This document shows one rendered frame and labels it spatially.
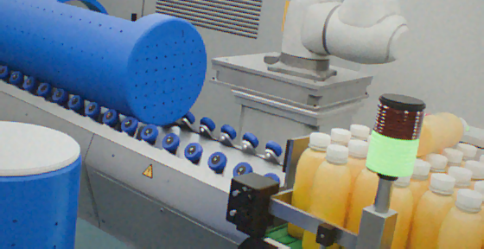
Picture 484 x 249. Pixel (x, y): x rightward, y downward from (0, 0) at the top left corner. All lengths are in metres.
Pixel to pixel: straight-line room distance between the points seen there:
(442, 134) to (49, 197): 0.70
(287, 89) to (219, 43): 1.41
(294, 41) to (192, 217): 0.73
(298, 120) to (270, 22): 1.28
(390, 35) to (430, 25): 2.33
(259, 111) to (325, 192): 0.86
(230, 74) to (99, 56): 0.53
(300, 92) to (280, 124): 0.12
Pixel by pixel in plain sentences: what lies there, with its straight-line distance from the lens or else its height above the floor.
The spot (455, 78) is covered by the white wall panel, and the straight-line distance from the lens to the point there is 4.17.
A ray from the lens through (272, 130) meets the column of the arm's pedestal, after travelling 2.02.
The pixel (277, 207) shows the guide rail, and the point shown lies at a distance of 1.26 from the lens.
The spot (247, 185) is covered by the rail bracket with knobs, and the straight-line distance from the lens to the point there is 1.25.
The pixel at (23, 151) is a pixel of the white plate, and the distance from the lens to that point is 1.21.
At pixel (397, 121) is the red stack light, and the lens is 0.89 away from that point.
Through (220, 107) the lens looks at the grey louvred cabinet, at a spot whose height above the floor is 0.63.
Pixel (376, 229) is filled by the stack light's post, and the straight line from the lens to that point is 0.95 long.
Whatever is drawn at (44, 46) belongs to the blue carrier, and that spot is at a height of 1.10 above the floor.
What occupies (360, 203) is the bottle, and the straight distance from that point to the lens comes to 1.21.
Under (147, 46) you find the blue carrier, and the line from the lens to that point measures 1.65.
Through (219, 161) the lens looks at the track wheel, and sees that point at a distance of 1.47.
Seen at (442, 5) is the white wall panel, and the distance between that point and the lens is 4.18.
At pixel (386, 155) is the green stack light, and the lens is 0.90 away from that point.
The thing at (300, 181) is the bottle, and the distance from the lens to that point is 1.28.
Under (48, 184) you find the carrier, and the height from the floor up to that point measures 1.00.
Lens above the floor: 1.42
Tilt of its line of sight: 14 degrees down
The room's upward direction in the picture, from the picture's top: 8 degrees clockwise
